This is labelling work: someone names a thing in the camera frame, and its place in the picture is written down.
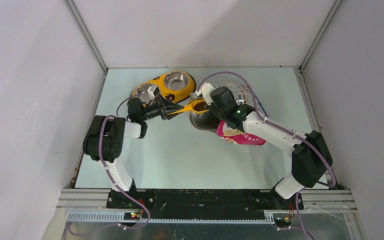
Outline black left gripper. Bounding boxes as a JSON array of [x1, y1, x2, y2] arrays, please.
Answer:
[[139, 93, 184, 122]]

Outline colourful cat food bag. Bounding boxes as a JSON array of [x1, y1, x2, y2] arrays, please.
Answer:
[[189, 82, 267, 146]]

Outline yellow plastic food scoop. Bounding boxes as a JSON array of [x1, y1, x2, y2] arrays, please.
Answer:
[[168, 99, 209, 116]]

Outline yellow double pet bowl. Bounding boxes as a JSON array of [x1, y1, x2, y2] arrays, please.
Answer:
[[131, 70, 197, 104]]

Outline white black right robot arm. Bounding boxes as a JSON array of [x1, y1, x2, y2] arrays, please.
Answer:
[[200, 83, 333, 209]]

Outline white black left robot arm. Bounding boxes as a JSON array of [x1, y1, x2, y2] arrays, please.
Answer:
[[82, 94, 185, 208]]

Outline brown pet food kibble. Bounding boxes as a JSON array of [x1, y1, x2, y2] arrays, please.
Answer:
[[191, 99, 208, 113]]

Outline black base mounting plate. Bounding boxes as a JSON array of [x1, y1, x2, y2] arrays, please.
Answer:
[[106, 189, 304, 219]]

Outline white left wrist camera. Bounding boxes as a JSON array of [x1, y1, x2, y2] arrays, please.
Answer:
[[147, 85, 160, 100]]

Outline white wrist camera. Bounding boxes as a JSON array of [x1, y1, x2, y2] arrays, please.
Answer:
[[189, 83, 216, 106], [147, 85, 160, 100]]

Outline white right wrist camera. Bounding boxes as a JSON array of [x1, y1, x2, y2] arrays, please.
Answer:
[[189, 83, 216, 106]]

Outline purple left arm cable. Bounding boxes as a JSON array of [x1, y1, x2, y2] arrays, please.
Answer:
[[66, 93, 152, 237]]

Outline aluminium right corner post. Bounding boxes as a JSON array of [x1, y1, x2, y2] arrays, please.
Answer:
[[299, 0, 344, 72]]

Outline aluminium corner post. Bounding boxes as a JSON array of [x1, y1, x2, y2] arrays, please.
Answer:
[[62, 0, 109, 74], [299, 0, 344, 72]]

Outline grey slotted cable duct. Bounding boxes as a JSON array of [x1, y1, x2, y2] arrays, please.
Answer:
[[66, 210, 275, 224]]

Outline aluminium left corner post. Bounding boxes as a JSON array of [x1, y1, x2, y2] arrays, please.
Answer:
[[62, 0, 109, 74]]

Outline aluminium front frame rail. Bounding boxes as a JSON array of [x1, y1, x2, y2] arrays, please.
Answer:
[[57, 189, 362, 240]]

